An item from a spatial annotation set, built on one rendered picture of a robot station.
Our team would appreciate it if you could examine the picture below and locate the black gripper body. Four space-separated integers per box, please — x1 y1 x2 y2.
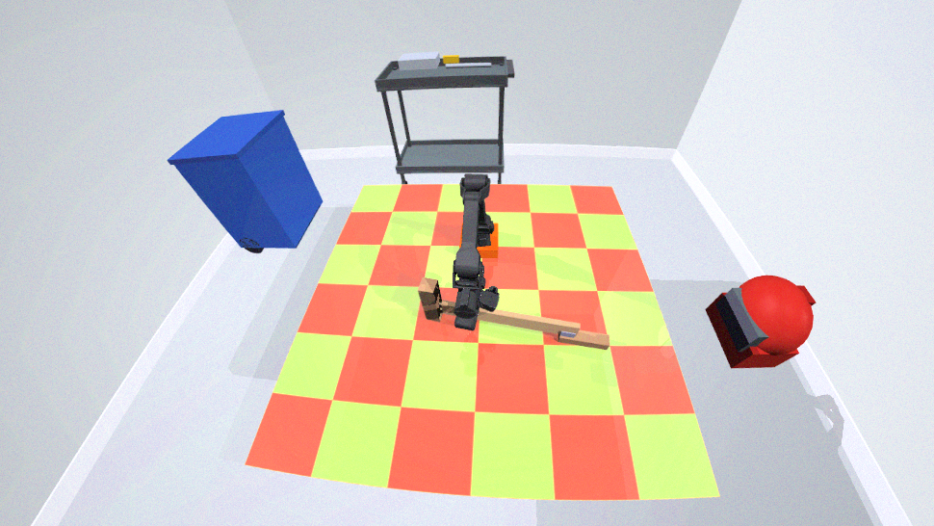
454 278 486 330

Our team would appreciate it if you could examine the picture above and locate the brown wooden post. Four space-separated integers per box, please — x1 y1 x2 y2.
417 277 610 350

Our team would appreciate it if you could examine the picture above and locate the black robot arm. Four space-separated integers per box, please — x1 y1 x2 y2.
453 173 500 319

